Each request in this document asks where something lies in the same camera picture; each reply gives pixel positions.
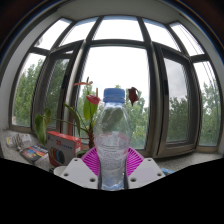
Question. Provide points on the dark-framed window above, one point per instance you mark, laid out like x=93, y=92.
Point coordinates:
x=151, y=100

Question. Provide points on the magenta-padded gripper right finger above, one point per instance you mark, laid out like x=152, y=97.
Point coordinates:
x=146, y=171

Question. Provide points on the clear blue-capped water bottle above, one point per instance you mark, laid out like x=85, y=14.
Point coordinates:
x=112, y=140

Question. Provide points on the colourful book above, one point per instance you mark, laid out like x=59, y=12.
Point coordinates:
x=33, y=154

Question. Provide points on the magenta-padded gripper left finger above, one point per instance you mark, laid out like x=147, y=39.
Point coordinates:
x=78, y=171

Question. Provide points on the white and red filament box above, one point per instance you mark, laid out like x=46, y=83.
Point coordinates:
x=66, y=143

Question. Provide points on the potted red-flowered plant, white pot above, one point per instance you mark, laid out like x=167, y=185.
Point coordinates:
x=88, y=110

